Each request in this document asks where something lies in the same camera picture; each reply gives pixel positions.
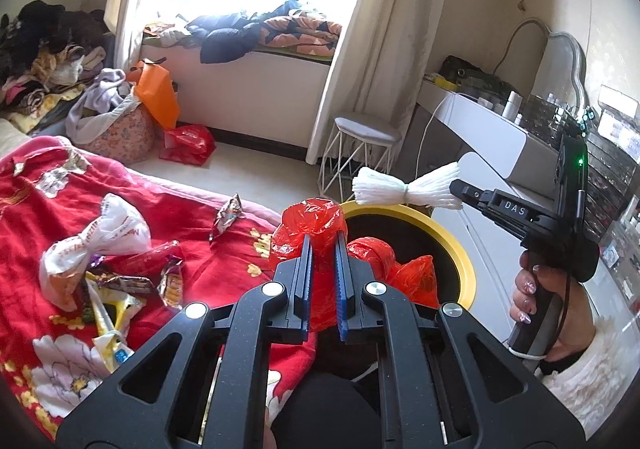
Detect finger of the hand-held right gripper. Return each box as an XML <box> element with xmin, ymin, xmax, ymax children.
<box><xmin>449</xmin><ymin>180</ymin><xmax>490</xmax><ymax>208</ymax></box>

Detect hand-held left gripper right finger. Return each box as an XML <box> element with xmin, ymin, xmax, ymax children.
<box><xmin>334</xmin><ymin>229</ymin><xmax>588</xmax><ymax>449</ymax></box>

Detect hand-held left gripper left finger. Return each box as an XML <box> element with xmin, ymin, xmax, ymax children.
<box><xmin>55</xmin><ymin>231</ymin><xmax>321</xmax><ymax>449</ymax></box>

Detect black bin with yellow rim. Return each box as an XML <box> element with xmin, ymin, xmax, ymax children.
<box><xmin>327</xmin><ymin>203</ymin><xmax>477</xmax><ymax>370</ymax></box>

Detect white foam fruit net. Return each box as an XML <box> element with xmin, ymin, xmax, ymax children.
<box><xmin>351</xmin><ymin>163</ymin><xmax>463</xmax><ymax>210</ymax></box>

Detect person's right forearm white sleeve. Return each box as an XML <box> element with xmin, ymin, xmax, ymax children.
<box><xmin>537</xmin><ymin>309</ymin><xmax>622</xmax><ymax>440</ymax></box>

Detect person's right hand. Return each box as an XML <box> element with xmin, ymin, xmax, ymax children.
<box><xmin>510</xmin><ymin>251</ymin><xmax>598</xmax><ymax>361</ymax></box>

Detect white vanity desk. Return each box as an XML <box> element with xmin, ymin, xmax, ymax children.
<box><xmin>415</xmin><ymin>78</ymin><xmax>556</xmax><ymax>345</ymax></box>

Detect dark storage drawers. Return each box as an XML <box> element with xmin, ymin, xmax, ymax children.
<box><xmin>585</xmin><ymin>129</ymin><xmax>640</xmax><ymax>250</ymax></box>

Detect white bottle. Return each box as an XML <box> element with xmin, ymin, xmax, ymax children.
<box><xmin>502</xmin><ymin>91</ymin><xmax>523</xmax><ymax>122</ymax></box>

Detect silver printed snack wrapper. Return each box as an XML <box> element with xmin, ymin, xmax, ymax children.
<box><xmin>210</xmin><ymin>195</ymin><xmax>245</xmax><ymax>242</ymax></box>

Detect clear cosmetic organizer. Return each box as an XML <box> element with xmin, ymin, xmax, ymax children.
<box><xmin>520</xmin><ymin>94</ymin><xmax>581</xmax><ymax>150</ymax></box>

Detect red floral blanket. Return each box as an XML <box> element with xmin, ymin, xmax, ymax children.
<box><xmin>0</xmin><ymin>136</ymin><xmax>321</xmax><ymax>441</ymax></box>

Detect dark cosmetic bag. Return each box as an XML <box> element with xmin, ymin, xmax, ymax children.
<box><xmin>440</xmin><ymin>55</ymin><xmax>511</xmax><ymax>94</ymax></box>

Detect person's black trouser leg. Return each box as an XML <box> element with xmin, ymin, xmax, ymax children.
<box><xmin>270</xmin><ymin>371</ymin><xmax>383</xmax><ymax>449</ymax></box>

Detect white cartons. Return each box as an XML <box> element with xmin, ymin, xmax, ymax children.
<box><xmin>597</xmin><ymin>85</ymin><xmax>640</xmax><ymax>154</ymax></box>

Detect silver framed vanity mirror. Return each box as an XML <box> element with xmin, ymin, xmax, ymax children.
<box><xmin>497</xmin><ymin>18</ymin><xmax>590</xmax><ymax>112</ymax></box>

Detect red plastic shopping bag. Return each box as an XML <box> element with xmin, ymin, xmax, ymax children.
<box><xmin>160</xmin><ymin>125</ymin><xmax>217</xmax><ymax>166</ymax></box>

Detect white plastic bag orange print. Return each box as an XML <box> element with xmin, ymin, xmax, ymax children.
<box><xmin>39</xmin><ymin>194</ymin><xmax>152</xmax><ymax>312</ymax></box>

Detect white yellow snack wrapper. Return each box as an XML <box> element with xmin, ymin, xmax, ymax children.
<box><xmin>92</xmin><ymin>329</ymin><xmax>135</xmax><ymax>374</ymax></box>

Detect orange patterned quilt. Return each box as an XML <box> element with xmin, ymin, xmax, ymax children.
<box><xmin>260</xmin><ymin>14</ymin><xmax>345</xmax><ymax>56</ymax></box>

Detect floral fabric bag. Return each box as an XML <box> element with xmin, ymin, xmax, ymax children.
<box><xmin>75</xmin><ymin>96</ymin><xmax>157</xmax><ymax>166</ymax></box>

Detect orange paper bag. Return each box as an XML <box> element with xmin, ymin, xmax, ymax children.
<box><xmin>127</xmin><ymin>60</ymin><xmax>180</xmax><ymax>130</ymax></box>

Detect dark puffer jacket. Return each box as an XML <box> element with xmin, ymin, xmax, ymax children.
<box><xmin>187</xmin><ymin>11</ymin><xmax>273</xmax><ymax>66</ymax></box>

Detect lavender garment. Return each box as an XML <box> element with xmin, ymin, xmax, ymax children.
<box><xmin>67</xmin><ymin>69</ymin><xmax>133</xmax><ymax>140</ymax></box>

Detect pile of clothes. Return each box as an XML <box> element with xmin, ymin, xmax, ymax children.
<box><xmin>0</xmin><ymin>0</ymin><xmax>117</xmax><ymax>132</ymax></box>

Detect white power cable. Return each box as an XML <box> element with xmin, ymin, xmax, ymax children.
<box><xmin>415</xmin><ymin>91</ymin><xmax>456</xmax><ymax>182</ymax></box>

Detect white wire stool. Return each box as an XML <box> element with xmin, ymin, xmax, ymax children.
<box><xmin>317</xmin><ymin>111</ymin><xmax>403</xmax><ymax>204</ymax></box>

